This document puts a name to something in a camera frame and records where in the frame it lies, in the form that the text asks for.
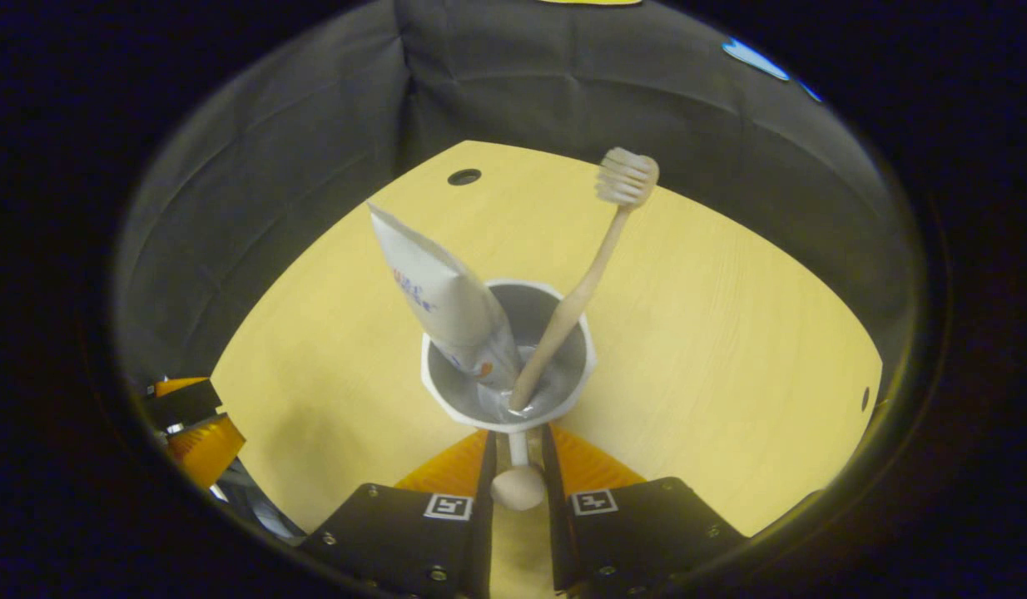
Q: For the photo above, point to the white toothpaste tube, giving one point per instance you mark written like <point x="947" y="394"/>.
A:
<point x="447" y="299"/>

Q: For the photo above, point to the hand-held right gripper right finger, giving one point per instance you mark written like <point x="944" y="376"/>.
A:
<point x="561" y="541"/>

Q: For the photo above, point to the wooden toothbrush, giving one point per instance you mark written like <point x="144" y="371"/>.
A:
<point x="580" y="291"/>

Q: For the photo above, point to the light wooden desktop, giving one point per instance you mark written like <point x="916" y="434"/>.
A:
<point x="713" y="349"/>

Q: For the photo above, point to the black backdrop cloth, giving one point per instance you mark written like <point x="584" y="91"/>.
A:
<point x="563" y="83"/>

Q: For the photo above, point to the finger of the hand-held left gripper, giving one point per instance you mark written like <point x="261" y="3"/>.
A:
<point x="185" y="401"/>
<point x="205" y="449"/>

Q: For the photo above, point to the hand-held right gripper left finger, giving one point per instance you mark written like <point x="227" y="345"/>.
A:
<point x="483" y="541"/>

